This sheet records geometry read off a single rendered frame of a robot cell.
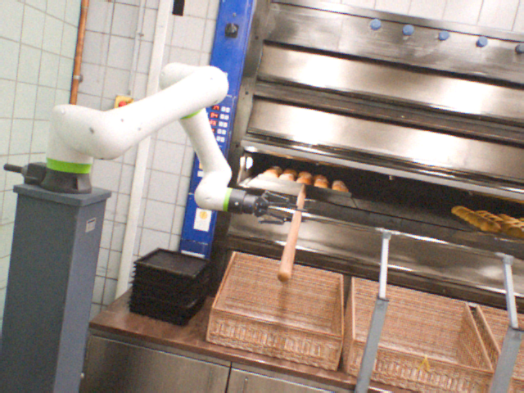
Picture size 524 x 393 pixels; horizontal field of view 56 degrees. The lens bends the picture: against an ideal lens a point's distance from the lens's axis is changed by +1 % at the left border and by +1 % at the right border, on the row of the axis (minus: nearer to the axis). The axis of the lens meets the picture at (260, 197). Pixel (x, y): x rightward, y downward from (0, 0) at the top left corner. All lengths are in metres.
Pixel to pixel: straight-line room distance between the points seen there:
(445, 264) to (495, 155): 0.56
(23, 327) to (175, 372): 0.73
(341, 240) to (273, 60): 0.93
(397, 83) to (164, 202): 1.27
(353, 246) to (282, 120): 0.70
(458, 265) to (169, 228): 1.43
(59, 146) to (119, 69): 1.14
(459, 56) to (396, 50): 0.28
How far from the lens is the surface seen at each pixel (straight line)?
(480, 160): 2.49
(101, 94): 2.61
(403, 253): 2.48
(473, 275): 2.57
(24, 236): 1.56
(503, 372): 2.08
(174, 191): 2.49
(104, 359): 2.22
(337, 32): 2.43
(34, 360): 1.67
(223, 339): 2.08
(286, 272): 1.07
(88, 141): 1.37
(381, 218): 2.42
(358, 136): 2.38
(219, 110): 2.39
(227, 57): 2.40
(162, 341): 2.09
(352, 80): 2.38
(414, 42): 2.46
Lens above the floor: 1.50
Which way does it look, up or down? 9 degrees down
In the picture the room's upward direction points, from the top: 11 degrees clockwise
